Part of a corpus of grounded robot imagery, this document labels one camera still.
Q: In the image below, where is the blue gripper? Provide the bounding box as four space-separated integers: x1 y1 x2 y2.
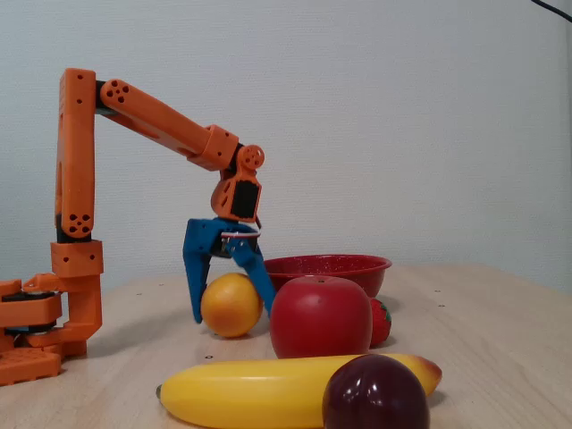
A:
182 217 277 324

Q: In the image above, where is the orange yellow toy peach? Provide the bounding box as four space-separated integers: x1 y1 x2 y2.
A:
199 272 265 339

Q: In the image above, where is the red speckled bowl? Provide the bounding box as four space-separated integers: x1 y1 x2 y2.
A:
262 254 393 299

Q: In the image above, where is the red toy apple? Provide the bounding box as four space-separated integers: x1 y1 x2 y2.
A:
269 275 374 360

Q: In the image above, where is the yellow toy banana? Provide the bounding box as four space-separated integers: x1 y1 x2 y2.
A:
155 352 443 429

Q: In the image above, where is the red toy strawberry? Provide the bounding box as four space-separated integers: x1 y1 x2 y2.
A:
368 298 393 349

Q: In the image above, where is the dark purple toy plum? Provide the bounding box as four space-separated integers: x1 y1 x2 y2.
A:
321 353 432 429

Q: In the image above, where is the white red servo cable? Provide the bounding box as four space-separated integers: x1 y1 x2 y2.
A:
221 213 264 245

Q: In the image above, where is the black cable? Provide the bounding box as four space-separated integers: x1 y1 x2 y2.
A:
531 0 572 22

